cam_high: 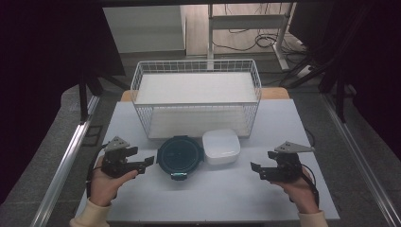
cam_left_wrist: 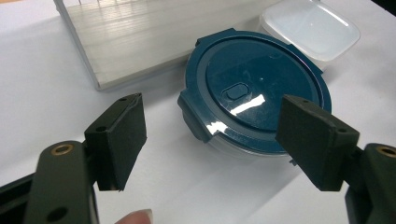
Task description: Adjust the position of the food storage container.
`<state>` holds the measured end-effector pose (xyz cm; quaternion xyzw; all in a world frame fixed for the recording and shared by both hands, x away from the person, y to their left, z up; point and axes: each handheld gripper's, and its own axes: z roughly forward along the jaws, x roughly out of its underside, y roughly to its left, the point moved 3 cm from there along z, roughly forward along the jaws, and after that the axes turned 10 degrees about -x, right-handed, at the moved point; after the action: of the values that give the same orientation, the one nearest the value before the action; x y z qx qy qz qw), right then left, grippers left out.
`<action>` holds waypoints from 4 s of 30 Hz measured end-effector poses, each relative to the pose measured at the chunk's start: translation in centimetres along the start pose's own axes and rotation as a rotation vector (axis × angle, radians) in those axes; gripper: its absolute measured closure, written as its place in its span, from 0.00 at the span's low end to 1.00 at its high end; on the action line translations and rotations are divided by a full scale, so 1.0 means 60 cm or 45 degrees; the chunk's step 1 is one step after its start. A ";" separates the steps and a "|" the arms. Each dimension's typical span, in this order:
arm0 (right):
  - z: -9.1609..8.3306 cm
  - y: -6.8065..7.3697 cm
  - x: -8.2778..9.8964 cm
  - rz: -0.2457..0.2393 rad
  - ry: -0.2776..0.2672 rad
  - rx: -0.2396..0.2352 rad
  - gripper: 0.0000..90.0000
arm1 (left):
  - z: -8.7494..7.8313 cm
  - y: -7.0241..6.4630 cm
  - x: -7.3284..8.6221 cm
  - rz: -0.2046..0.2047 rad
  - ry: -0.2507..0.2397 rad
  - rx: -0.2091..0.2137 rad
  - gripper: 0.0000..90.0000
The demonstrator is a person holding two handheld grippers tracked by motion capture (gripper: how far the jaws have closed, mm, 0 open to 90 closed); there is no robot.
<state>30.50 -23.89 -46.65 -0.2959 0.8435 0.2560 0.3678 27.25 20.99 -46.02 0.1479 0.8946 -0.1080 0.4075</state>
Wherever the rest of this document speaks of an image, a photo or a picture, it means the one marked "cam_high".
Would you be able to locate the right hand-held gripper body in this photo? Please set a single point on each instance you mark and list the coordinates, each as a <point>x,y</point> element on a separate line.
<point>288,167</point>

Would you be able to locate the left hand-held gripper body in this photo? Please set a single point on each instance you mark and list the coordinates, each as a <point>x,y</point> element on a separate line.
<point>115,164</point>

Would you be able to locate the round container with dark lid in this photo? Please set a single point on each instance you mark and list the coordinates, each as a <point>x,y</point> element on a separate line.
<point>179,156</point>

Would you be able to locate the white square container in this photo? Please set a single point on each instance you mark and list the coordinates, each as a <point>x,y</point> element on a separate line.
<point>220,146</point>

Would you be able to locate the person's left hand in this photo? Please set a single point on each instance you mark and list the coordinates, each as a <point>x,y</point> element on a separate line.
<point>102,189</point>

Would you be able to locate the person's right hand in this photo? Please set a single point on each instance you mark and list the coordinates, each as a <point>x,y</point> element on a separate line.
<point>302,195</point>

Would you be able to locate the dark floor grate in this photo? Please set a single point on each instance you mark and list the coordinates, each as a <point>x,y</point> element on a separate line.
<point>93,135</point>

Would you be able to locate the wooden table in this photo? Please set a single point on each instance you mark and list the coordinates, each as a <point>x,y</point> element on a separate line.
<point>274,93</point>

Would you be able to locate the black metal stand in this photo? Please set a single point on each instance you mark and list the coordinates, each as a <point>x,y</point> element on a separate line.
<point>339,97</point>
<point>83,97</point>

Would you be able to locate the white power strip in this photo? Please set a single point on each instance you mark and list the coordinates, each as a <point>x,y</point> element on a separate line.
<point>304,71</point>

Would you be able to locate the white cabinet panel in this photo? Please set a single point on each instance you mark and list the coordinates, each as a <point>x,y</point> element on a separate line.
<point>143,28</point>

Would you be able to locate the black curtain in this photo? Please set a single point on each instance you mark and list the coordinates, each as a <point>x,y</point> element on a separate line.
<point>372,63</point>
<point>47,47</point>

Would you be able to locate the aluminium rail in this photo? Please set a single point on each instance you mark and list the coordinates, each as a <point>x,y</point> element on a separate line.
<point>359,157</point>
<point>67,160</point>

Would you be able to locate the white desk frame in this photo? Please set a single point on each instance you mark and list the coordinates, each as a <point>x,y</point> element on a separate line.
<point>246,21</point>

